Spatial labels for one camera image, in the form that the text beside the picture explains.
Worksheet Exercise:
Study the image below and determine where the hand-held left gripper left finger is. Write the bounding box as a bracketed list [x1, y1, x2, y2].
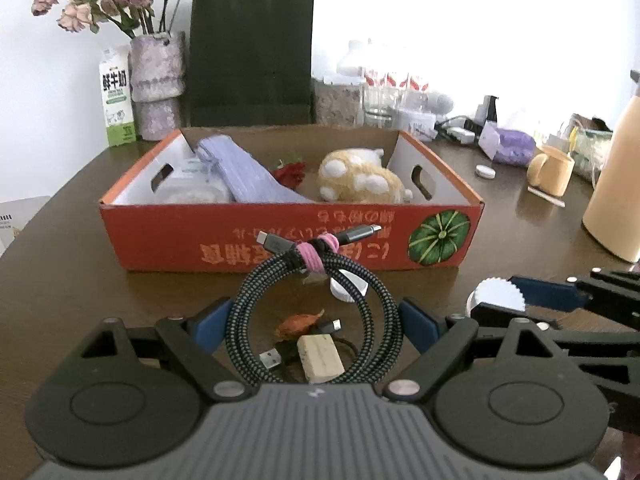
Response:
[75, 297, 253, 402]

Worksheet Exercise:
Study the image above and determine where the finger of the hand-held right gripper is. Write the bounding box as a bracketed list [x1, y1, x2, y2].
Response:
[510, 267, 640, 332]
[470, 305, 640, 431]

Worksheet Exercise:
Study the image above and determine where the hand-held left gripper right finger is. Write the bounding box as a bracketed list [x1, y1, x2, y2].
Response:
[382, 297, 558, 402]

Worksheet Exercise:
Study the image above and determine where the black braided cable coil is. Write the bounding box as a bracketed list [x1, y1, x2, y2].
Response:
[225, 225, 403, 385]

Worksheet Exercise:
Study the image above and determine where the white ribbed bottle cap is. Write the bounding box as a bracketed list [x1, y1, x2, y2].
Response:
[466, 277, 527, 318]

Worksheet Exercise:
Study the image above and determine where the black usb cable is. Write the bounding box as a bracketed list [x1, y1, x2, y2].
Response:
[257, 317, 361, 378]

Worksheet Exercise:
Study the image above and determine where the red cardboard box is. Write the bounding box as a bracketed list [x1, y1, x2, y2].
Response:
[98, 127, 485, 273]

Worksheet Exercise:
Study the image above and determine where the pink hair tie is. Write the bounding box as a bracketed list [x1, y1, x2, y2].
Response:
[295, 234, 338, 276]

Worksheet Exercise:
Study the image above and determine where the clear cotton swab box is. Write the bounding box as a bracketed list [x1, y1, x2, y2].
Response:
[152, 157, 233, 204]

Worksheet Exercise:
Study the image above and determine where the purple fabric drawstring pouch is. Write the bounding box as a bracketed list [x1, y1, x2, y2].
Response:
[195, 136, 316, 204]

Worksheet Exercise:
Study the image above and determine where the yellow white plush toy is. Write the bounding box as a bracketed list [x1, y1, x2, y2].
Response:
[317, 147, 415, 204]

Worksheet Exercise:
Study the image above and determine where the dark wooden desktop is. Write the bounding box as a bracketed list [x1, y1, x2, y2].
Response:
[0, 125, 640, 461]

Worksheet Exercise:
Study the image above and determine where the small smooth white cap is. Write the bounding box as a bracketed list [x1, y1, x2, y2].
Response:
[330, 270, 370, 303]

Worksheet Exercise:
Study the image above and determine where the dried orange petal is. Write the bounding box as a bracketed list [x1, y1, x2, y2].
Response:
[274, 312, 326, 341]

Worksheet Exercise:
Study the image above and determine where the wooden stir stick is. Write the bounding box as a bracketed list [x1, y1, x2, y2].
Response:
[527, 186, 567, 208]

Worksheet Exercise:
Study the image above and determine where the beige wooden block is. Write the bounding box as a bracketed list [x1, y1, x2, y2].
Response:
[296, 334, 346, 383]

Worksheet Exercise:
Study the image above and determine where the yellow mug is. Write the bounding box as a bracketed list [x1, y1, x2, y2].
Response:
[526, 144, 576, 198]

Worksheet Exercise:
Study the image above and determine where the yellow thermos jug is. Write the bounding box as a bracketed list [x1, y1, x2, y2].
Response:
[582, 67, 640, 263]

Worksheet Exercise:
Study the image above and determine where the green yellow snack packet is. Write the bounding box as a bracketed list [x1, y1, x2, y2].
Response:
[567, 114, 615, 181]

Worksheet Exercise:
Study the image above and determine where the purple tissue pack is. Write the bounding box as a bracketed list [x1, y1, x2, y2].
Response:
[477, 110, 537, 166]

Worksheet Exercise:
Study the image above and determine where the red artificial rose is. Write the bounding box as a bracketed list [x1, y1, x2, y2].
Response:
[270, 157, 307, 193]

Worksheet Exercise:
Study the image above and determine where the white power adapter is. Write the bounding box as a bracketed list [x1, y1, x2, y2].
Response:
[442, 117, 481, 147]

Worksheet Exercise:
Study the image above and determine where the black phone stand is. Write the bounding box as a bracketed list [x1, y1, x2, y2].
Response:
[477, 95, 500, 123]

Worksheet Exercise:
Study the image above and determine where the white round device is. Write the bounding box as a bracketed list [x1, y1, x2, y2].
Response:
[425, 89, 456, 115]

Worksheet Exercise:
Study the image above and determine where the white sign board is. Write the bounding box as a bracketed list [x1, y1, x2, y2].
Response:
[0, 196, 53, 256]

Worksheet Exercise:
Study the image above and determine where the clear drinking glass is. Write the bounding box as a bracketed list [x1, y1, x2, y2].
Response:
[362, 85, 396, 128]

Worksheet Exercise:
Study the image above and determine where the clear jar of seeds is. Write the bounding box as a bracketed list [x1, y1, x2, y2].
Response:
[312, 77, 363, 128]

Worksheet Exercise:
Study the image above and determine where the green white milk carton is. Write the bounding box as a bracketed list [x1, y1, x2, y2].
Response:
[98, 46, 137, 147]

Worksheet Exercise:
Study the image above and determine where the red label water bottle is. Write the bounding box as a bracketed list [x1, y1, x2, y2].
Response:
[411, 67, 431, 106]
[381, 62, 398, 101]
[364, 60, 383, 98]
[396, 65, 413, 103]

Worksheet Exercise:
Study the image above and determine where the purple textured vase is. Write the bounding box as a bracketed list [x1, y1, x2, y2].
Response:
[127, 31, 187, 142]

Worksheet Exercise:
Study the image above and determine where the clear plastic bottle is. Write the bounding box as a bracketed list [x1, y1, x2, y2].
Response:
[336, 40, 371, 86]

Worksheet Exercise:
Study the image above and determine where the dark green paper bag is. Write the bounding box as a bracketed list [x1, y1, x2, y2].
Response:
[186, 0, 316, 128]

